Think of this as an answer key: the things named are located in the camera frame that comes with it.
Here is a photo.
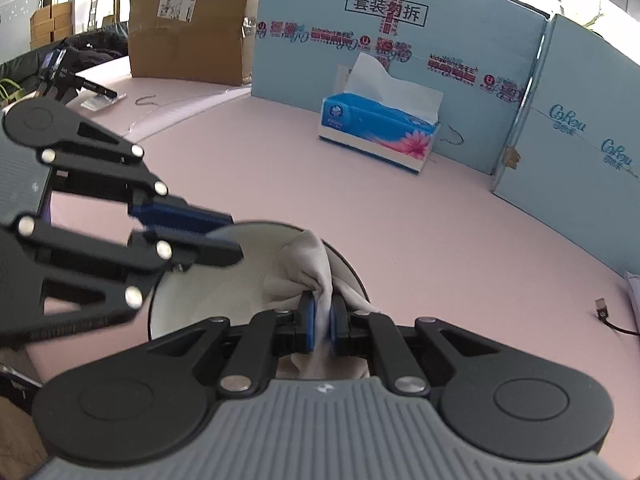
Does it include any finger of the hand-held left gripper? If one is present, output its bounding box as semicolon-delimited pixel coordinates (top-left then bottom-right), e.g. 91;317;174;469
15;214;246;337
39;119;235;236

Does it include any black cable with plug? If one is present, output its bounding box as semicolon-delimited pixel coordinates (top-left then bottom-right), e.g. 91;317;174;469
593;297;640;336

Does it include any dark jacket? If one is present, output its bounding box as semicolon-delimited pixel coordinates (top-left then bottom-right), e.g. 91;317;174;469
50;29;130;69

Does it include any black chair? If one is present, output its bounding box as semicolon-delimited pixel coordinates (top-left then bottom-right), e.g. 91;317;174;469
0;52;51;102

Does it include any large light blue cardboard panel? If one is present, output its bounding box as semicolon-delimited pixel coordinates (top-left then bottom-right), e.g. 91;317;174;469
249;0;549;176

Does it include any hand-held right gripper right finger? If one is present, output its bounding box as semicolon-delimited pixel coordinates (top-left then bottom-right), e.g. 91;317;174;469
327;293;506;397

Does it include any stack of brown cardboard boxes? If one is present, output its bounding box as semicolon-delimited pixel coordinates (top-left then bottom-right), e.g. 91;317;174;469
29;2;75;51

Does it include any blue tissue box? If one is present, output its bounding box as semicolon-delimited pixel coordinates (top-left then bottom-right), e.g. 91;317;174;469
317;92;441;175

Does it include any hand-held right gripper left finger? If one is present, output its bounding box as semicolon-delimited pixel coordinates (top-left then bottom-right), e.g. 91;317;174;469
145;292;317;397

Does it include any beige cloth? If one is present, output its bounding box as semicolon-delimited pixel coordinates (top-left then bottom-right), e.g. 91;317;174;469
240;228;371;380

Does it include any black device on stand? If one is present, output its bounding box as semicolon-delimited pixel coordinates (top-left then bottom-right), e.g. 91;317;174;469
34;46;120;104

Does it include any white bowl with dark outside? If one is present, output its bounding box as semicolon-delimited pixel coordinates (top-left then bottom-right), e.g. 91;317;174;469
146;218;375;344

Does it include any white tissue sheet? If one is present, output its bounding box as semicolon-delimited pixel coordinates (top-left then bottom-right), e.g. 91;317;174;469
344;52;445;124

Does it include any brown cardboard box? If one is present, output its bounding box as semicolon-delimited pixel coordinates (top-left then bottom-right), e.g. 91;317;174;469
128;0;264;86

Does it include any folded light blue cardboard panel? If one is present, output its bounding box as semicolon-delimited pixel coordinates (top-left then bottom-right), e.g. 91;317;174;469
489;13;640;272

